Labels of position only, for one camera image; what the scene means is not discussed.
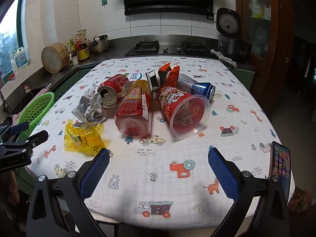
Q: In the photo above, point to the smartphone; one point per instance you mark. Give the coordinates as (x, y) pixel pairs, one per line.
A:
(281, 160)

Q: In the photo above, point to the black gas stove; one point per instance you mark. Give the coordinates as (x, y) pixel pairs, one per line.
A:
(170, 50)

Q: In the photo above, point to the black rice cooker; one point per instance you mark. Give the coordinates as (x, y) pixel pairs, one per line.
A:
(228, 21)

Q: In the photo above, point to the blue white drink can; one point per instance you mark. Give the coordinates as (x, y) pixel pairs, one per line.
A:
(202, 88)

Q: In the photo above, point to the green plastic basket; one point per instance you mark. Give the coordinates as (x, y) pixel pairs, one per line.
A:
(37, 108)

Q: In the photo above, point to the silver foil wrapper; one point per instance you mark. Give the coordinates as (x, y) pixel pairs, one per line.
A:
(88, 106)

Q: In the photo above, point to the red printed plastic cup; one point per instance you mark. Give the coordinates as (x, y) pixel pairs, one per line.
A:
(172, 101)

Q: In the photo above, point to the green frame window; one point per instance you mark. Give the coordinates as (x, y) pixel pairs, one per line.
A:
(9, 42)

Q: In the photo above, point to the black printed box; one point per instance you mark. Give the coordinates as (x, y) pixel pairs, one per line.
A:
(153, 79)

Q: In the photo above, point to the green base cabinet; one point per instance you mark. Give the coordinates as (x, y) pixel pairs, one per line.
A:
(71, 81)

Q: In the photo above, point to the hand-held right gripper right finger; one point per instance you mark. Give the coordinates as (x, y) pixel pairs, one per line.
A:
(222, 175)

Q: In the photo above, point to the printed white blanket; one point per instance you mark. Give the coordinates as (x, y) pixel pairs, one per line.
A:
(172, 140)

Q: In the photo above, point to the orange snack packet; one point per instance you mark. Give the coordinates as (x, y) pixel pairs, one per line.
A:
(172, 76)

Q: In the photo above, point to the small red white figurine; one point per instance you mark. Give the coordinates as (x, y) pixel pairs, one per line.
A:
(27, 88)

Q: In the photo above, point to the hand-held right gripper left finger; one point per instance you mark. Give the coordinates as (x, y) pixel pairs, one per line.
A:
(95, 172)

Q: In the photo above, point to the red soda can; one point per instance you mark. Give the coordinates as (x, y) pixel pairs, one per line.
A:
(114, 82)

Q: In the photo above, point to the small white jar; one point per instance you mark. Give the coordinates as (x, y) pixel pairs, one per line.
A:
(74, 59)

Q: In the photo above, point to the red cap sauce bottle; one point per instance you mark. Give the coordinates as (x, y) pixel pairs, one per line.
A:
(78, 45)

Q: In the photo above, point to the yellow plastic wrapper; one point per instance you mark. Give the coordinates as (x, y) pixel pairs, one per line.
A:
(76, 138)

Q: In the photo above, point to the white blue detergent jug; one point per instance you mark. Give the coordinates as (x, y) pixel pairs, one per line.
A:
(21, 58)

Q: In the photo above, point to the green wall hook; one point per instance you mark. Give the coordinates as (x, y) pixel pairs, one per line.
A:
(104, 1)

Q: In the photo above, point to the seasoning bag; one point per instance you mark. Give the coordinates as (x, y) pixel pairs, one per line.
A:
(81, 35)

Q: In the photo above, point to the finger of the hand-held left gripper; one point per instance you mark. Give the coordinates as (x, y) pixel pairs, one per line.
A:
(37, 138)
(19, 127)

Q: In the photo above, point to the round wooden chopping block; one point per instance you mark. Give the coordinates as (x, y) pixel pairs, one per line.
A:
(51, 59)

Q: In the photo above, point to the white knotted rag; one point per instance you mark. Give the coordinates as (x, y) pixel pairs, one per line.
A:
(223, 58)

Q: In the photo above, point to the white blue milk carton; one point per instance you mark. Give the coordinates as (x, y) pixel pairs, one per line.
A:
(138, 75)

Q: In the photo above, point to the yellow label jar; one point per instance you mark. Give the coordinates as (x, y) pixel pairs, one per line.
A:
(84, 54)

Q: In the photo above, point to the wooden glass door cabinet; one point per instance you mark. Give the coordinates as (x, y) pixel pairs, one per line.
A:
(266, 42)

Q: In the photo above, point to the red label plastic bottle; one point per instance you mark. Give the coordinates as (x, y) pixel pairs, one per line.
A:
(134, 106)

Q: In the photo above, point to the steel pressure cooker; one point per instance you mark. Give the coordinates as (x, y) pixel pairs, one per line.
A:
(98, 45)

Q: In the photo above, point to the printed plastic bag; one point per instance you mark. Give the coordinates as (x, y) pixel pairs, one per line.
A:
(300, 200)

